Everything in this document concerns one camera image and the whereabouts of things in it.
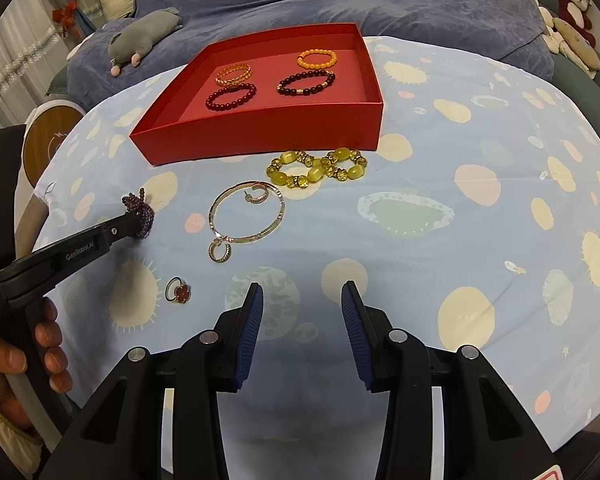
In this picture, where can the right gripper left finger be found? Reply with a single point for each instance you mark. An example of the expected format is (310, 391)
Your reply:
(219, 359)

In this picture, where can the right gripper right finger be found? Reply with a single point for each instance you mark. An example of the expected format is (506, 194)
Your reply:
(385, 357)

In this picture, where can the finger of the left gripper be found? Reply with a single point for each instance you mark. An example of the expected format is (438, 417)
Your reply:
(128, 225)

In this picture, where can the small purple bead strand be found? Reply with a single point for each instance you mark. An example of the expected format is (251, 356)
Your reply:
(136, 204)

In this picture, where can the thin rose gold bangle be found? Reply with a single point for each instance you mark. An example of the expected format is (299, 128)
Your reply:
(234, 221)

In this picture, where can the rose gold hoop earring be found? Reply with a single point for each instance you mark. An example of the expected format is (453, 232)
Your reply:
(257, 193)

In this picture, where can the dark bead bracelet gold accent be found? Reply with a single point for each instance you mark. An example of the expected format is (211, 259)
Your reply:
(306, 83)

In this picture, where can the person's left hand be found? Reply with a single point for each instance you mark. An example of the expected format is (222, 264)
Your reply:
(14, 362)

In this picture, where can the round white wooden device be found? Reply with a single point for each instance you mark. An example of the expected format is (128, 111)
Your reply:
(46, 128)

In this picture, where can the light blue patterned tablecloth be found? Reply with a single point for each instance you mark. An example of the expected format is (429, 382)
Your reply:
(477, 222)

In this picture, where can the red shallow cardboard tray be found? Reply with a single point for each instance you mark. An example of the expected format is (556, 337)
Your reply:
(179, 126)

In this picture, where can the grey mouse plush toy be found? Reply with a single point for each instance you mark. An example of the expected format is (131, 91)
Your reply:
(137, 39)

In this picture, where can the white sheer curtain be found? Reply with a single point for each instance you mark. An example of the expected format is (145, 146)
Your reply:
(32, 52)

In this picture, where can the red bow curtain tie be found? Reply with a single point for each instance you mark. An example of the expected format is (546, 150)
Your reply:
(65, 18)

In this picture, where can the beige cushion plush toy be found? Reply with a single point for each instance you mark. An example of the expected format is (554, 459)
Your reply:
(561, 38)

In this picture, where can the blue grey bed blanket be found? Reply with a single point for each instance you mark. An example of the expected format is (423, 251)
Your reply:
(509, 31)

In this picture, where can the red monkey plush toy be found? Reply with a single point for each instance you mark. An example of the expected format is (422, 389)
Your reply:
(574, 12)

